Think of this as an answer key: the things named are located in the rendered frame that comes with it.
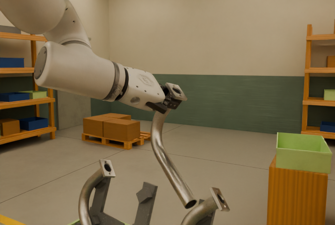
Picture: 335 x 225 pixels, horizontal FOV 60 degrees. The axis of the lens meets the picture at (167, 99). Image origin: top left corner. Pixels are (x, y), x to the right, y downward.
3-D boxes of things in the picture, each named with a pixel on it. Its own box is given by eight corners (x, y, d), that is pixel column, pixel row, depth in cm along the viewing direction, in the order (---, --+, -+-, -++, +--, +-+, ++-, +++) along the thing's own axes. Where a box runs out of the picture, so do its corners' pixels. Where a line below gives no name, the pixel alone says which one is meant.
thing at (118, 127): (81, 140, 572) (80, 118, 567) (110, 132, 640) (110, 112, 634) (127, 150, 507) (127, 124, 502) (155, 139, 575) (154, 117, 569)
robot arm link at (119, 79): (120, 78, 56) (133, 81, 58) (108, 53, 62) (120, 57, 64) (100, 109, 59) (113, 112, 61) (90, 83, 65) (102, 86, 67)
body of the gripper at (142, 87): (129, 83, 57) (170, 95, 64) (114, 55, 64) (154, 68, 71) (111, 111, 60) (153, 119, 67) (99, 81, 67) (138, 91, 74)
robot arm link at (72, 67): (90, 77, 66) (98, 108, 60) (29, 60, 57) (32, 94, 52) (109, 50, 62) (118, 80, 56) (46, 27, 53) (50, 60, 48)
